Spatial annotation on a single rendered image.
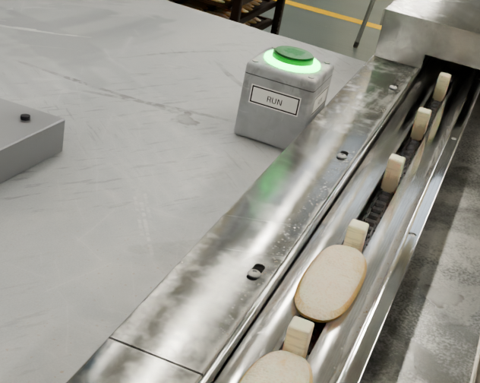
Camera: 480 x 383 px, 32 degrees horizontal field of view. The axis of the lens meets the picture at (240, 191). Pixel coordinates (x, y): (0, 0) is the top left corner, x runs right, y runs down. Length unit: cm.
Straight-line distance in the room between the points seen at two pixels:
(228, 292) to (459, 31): 57
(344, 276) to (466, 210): 26
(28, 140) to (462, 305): 36
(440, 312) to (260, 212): 15
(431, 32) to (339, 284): 51
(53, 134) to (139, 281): 19
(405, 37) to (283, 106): 26
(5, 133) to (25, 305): 19
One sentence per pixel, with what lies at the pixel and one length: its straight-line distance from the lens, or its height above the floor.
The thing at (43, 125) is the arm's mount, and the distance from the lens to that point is 72.
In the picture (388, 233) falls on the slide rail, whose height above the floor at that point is 85.
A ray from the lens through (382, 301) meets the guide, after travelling 55.
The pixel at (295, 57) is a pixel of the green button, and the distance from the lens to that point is 81.
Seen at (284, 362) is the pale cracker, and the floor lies 86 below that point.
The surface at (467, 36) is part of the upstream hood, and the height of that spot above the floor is 91.
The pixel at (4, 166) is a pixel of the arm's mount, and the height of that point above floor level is 83.
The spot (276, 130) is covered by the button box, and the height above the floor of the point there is 84.
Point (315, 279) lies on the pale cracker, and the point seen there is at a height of 86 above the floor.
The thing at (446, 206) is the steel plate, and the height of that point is 82.
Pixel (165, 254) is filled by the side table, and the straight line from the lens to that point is 62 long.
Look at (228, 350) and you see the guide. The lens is 48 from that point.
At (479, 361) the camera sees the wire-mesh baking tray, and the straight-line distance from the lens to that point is 47.
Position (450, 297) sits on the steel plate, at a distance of 66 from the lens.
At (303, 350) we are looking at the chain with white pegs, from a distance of 49.
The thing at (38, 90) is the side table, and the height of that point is 82.
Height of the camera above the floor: 115
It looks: 27 degrees down
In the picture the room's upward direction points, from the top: 11 degrees clockwise
